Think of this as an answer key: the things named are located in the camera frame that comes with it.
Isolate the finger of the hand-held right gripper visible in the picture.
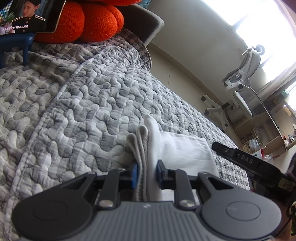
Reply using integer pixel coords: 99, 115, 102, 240
212, 142, 235, 163

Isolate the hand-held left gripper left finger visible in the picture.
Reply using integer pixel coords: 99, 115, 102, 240
60, 163, 139, 208

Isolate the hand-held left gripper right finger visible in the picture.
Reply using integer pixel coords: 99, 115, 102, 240
156, 159, 234, 208

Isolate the white cotton garment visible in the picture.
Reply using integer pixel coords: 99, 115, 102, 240
126, 115, 219, 202

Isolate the person's right forearm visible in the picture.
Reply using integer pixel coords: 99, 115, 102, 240
274, 204, 296, 241

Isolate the wooden shelf unit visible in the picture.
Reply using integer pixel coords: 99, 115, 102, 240
233, 88, 296, 160

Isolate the white office chair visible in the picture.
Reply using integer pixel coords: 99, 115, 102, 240
201, 45, 266, 133

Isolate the grey checked quilted blanket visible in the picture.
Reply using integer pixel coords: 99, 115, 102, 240
0, 27, 252, 241

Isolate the window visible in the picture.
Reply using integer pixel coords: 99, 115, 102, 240
203, 0, 296, 86

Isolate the dark grey sofa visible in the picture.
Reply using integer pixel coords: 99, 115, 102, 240
117, 3, 165, 47

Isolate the orange flower-shaped cushion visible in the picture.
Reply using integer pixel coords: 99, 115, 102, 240
35, 0, 124, 44

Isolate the blue stool-shaped phone stand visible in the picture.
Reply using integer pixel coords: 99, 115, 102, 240
0, 32, 36, 68

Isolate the smartphone playing video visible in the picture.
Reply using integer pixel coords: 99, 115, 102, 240
0, 0, 66, 36

